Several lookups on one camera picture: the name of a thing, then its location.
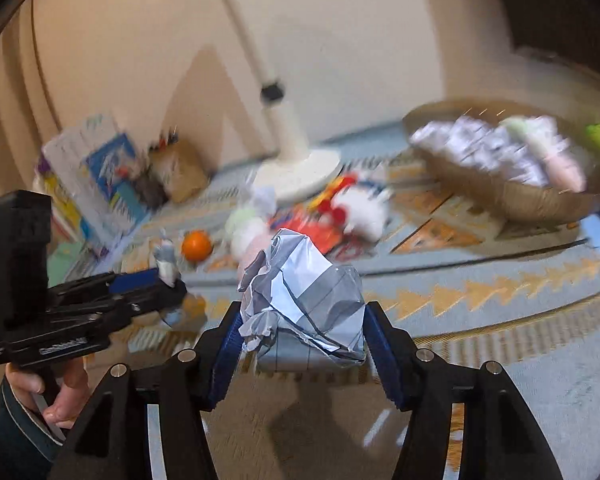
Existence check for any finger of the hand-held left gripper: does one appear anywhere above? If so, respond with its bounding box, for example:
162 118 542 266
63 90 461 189
52 269 162 307
45 282 187 333

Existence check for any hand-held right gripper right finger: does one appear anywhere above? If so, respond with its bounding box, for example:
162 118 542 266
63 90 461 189
364 301 563 480

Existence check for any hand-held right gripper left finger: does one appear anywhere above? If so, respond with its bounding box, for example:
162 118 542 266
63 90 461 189
47 301 245 480

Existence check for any small paper wad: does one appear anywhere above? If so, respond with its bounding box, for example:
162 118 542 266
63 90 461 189
154 240 182 288

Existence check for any lined paper ball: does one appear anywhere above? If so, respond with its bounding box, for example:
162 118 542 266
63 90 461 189
236 228 368 373

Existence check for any woven basket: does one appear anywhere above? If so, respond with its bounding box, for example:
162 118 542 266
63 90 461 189
402 99 600 224

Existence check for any pile of papers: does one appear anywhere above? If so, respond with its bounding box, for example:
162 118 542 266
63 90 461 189
411 115 551 186

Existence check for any person's left forearm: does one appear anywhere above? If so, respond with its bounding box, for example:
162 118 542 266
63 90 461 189
0 375 65 480

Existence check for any person's left hand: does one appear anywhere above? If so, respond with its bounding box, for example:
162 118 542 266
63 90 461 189
4 355 92 431

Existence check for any orange fruit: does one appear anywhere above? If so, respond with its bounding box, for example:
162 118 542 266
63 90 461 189
181 230 214 263

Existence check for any stack of books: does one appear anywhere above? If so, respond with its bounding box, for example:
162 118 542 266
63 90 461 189
34 112 153 261

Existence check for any patterned rug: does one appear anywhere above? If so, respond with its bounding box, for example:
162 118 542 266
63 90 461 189
45 125 600 480

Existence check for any pale green pink soft toy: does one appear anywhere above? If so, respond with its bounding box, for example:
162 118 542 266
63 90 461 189
500 115 588 194
225 207 272 272

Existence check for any brown paper bag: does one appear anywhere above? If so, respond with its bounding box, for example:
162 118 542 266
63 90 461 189
150 132 212 204

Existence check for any white plush toy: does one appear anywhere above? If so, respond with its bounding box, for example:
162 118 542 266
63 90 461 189
330 187 394 239

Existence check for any small white crumpled paper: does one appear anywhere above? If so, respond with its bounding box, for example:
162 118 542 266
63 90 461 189
250 185 279 217

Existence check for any white stand lamp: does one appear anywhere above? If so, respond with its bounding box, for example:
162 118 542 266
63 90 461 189
205 0 343 202

